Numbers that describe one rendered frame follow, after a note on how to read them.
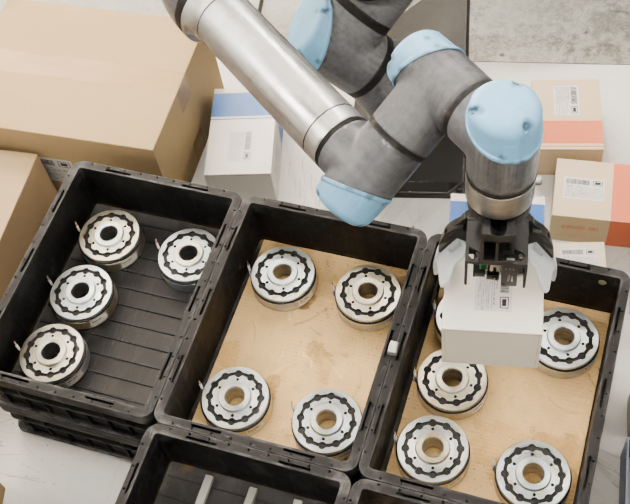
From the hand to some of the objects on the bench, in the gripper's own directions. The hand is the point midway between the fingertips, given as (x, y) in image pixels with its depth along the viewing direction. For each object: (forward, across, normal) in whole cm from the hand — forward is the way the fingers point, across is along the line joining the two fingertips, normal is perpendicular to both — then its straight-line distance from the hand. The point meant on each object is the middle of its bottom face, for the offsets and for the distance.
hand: (494, 271), depth 136 cm
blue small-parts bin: (+41, +30, -14) cm, 53 cm away
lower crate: (+41, -57, +6) cm, 71 cm away
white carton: (+42, +33, +23) cm, 58 cm away
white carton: (+42, -46, +47) cm, 78 cm away
